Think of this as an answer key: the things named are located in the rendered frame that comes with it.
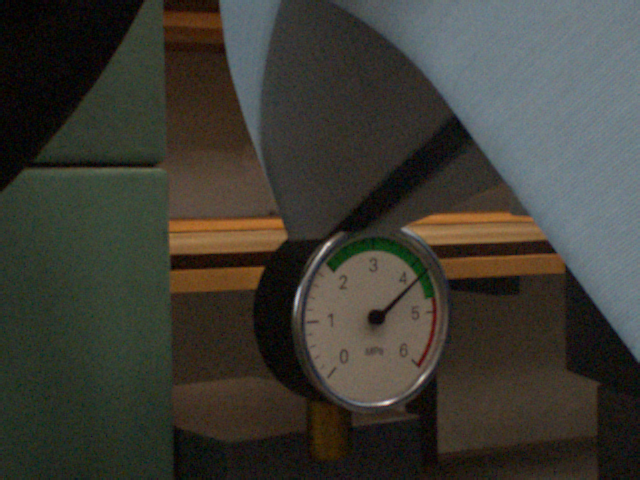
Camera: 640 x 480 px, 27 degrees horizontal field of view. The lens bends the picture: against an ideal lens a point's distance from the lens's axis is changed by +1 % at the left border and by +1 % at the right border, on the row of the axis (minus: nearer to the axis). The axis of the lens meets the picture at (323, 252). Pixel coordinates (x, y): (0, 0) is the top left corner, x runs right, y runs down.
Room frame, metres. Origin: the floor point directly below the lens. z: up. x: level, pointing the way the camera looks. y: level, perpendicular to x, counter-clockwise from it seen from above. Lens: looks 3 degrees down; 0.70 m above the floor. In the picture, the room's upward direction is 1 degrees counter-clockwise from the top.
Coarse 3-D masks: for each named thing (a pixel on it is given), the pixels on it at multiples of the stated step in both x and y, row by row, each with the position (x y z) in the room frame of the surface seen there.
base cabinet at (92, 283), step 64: (64, 192) 0.43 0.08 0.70; (128, 192) 0.44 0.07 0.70; (0, 256) 0.42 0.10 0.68; (64, 256) 0.43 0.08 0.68; (128, 256) 0.44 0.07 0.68; (0, 320) 0.42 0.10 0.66; (64, 320) 0.43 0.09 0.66; (128, 320) 0.44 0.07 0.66; (0, 384) 0.42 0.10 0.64; (64, 384) 0.43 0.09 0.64; (128, 384) 0.44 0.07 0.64; (0, 448) 0.42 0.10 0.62; (64, 448) 0.43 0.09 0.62; (128, 448) 0.44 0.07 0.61
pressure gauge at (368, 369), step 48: (288, 240) 0.43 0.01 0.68; (336, 240) 0.41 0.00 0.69; (384, 240) 0.42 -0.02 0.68; (288, 288) 0.41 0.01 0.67; (336, 288) 0.41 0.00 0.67; (384, 288) 0.42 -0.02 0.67; (432, 288) 0.43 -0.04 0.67; (288, 336) 0.41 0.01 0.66; (336, 336) 0.41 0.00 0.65; (384, 336) 0.42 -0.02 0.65; (432, 336) 0.43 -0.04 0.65; (288, 384) 0.43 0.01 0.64; (336, 384) 0.41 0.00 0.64; (384, 384) 0.42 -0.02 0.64; (336, 432) 0.44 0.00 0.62
